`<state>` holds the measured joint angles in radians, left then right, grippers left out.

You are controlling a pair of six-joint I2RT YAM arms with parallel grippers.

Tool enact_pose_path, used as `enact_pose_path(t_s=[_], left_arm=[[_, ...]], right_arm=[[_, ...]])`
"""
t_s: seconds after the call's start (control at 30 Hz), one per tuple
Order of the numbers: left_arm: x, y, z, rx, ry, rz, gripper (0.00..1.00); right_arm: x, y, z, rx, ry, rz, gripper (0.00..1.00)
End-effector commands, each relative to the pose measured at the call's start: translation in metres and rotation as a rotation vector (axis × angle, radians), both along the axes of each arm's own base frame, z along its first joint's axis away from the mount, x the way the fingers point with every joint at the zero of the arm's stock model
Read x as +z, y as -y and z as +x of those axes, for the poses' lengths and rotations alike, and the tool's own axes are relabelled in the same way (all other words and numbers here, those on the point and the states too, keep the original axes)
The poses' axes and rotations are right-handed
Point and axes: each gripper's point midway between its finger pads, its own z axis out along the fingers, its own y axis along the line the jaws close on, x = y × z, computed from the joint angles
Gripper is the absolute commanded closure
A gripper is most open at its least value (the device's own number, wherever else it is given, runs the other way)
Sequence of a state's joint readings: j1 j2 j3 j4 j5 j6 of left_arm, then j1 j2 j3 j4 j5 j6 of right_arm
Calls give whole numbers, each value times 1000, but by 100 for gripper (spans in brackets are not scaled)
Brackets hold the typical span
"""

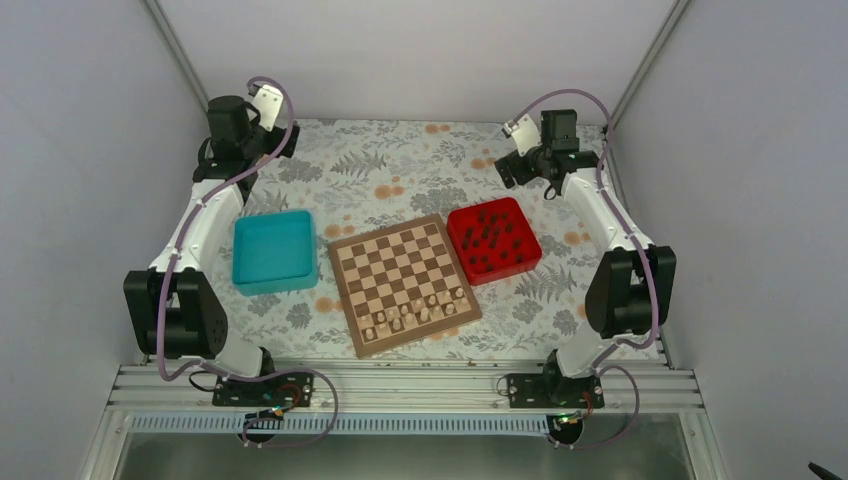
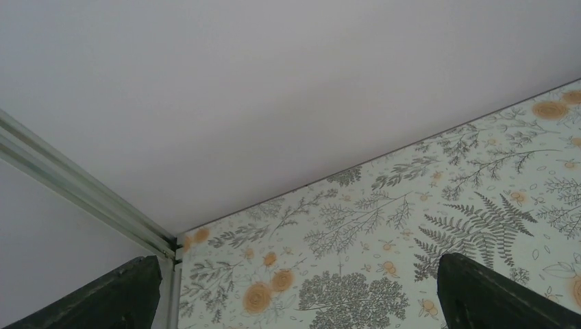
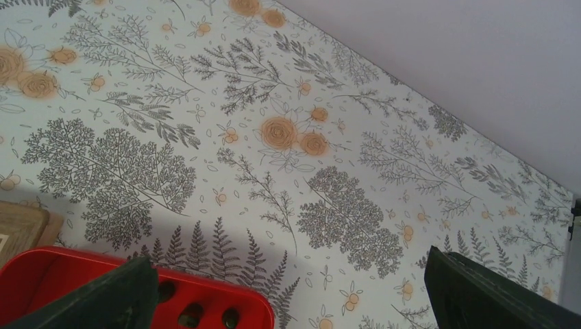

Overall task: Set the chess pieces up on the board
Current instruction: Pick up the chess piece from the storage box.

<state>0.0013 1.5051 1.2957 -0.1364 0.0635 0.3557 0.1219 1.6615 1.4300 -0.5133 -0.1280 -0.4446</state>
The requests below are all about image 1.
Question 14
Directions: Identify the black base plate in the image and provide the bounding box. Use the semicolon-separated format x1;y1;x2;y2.
496;373;605;409
212;372;314;409

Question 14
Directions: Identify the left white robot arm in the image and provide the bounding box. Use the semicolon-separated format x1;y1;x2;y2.
123;88;299;405

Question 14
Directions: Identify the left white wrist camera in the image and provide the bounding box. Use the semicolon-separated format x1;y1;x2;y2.
251;84;285;131

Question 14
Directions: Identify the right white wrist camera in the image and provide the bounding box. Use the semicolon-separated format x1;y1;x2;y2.
502;114;542;156

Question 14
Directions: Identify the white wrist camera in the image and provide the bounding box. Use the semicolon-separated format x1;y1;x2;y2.
502;114;542;156
251;84;285;131

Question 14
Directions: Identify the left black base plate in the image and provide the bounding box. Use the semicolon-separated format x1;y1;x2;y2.
212;372;314;409

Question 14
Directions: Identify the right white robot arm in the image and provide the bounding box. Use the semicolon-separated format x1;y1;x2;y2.
495;110;676;407

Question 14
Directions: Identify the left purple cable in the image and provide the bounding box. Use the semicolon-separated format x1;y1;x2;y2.
156;76;340;450

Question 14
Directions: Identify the floral tablecloth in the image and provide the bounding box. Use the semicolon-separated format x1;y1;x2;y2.
210;120;599;360

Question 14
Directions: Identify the red plastic tray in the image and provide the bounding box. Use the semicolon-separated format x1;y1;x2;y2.
447;197;542;286

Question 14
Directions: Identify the wooden chessboard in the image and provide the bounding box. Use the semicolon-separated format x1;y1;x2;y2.
328;214;482;359

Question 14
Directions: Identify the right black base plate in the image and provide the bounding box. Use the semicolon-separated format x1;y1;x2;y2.
496;373;605;409

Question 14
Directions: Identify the blue plastic tray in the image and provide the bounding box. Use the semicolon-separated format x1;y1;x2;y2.
231;210;319;296

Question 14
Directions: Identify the aluminium front rail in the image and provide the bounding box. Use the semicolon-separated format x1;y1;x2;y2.
107;360;704;414

